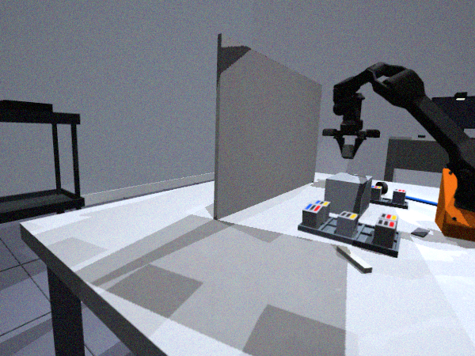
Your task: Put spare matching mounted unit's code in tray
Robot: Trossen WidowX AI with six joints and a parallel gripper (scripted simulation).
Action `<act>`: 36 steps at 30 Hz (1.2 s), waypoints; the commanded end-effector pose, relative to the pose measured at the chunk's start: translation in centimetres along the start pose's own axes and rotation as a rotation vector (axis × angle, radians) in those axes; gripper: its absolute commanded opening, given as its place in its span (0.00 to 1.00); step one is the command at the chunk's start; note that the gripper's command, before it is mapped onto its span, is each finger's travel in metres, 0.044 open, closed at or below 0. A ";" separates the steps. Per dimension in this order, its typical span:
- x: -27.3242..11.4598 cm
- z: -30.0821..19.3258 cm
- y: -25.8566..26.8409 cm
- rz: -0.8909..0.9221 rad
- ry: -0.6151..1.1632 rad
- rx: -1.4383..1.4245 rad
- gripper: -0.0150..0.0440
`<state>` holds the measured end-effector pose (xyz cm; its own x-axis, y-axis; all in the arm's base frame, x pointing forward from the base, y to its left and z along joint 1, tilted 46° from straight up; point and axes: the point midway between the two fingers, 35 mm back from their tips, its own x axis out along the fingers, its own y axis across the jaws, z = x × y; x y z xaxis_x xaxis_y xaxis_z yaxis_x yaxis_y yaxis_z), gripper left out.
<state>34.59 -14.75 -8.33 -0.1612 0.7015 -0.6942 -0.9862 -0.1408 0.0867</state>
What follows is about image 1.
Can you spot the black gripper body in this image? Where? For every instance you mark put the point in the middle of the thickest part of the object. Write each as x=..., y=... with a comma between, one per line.
x=359, y=134

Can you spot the grey flat panel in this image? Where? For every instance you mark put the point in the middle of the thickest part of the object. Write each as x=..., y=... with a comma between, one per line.
x=266, y=128

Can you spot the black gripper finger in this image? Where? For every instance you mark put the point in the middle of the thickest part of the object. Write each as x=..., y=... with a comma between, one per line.
x=358, y=141
x=341, y=142

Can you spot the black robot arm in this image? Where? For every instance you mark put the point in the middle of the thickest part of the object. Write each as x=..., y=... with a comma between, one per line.
x=405, y=89

